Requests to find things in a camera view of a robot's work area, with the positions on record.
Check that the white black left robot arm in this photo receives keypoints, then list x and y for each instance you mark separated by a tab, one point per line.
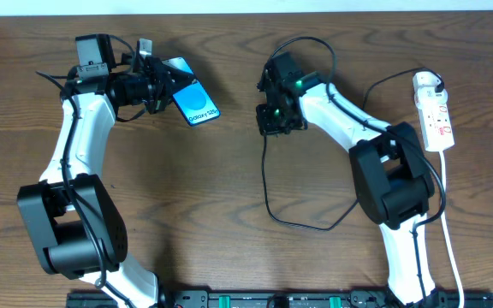
74	226

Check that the white power strip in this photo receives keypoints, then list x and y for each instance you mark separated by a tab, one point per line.
436	126

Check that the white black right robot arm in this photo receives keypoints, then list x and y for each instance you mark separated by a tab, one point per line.
393	180

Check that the white USB charger plug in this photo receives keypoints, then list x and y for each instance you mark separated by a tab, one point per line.
429	90

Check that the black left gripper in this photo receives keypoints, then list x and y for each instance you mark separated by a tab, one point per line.
161	85

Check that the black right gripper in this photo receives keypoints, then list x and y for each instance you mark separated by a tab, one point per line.
273	118

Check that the blue Galaxy smartphone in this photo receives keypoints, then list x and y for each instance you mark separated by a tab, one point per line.
195	104

